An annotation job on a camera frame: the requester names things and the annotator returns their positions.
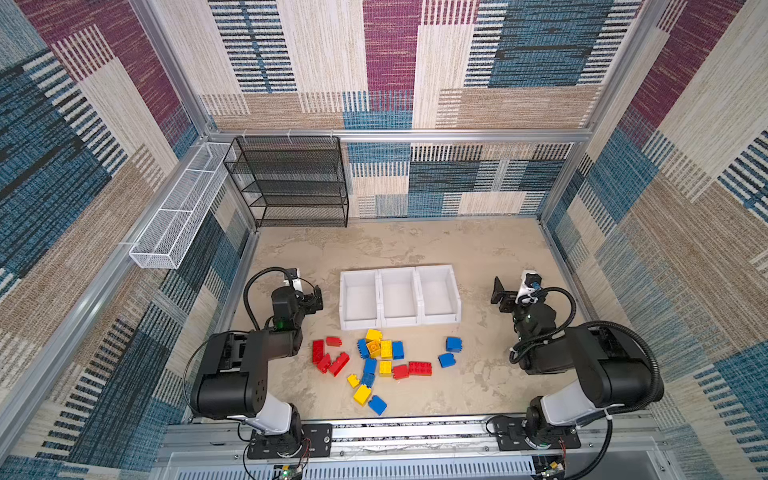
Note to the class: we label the blue long brick lower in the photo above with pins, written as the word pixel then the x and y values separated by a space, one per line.
pixel 369 372

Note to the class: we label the red wide brick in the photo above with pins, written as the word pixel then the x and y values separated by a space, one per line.
pixel 419 368

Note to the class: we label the blue long brick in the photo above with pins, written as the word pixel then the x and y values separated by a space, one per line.
pixel 369 372
pixel 363 349

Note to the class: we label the black wire shelf rack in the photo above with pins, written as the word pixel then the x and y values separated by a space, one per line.
pixel 290 181

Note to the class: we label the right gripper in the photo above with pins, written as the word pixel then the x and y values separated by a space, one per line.
pixel 506 297

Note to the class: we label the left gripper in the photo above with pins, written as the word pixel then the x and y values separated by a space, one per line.
pixel 309 299

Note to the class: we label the white bin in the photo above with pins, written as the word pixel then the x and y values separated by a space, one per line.
pixel 359 300
pixel 400 299
pixel 440 299

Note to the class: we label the red long brick tall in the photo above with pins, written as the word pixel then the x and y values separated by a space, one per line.
pixel 318 351

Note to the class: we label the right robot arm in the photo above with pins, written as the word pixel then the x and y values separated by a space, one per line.
pixel 616 370

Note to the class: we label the left white bin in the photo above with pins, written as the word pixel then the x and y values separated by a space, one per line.
pixel 359 300

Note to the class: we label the right white bin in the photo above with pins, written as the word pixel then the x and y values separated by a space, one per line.
pixel 440 299

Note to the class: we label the blue brick bottom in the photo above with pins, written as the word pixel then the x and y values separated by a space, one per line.
pixel 377 404

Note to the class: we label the red long diagonal brick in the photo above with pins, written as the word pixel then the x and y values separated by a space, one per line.
pixel 339 363

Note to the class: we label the small red brick top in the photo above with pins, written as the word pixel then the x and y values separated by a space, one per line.
pixel 334 341

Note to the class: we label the yellow brick top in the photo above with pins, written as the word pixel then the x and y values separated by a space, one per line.
pixel 373 334

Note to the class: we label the small red brick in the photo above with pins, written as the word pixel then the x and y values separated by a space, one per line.
pixel 324 364
pixel 334 341
pixel 400 372

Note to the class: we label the middle white bin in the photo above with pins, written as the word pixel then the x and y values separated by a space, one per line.
pixel 400 299

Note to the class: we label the white wire mesh basket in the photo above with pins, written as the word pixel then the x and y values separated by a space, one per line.
pixel 166 240

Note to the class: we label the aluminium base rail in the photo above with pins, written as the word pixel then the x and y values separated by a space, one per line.
pixel 428 447

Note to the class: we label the yellow brick bottom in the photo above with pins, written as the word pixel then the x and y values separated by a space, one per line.
pixel 362 394

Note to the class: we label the blue long brick left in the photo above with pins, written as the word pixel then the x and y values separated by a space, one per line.
pixel 363 349

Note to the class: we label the small yellow brick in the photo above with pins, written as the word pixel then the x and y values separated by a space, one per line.
pixel 353 380

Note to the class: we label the yellow hollow brick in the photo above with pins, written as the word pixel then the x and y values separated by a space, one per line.
pixel 374 348

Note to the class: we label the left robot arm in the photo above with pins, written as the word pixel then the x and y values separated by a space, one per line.
pixel 232 379

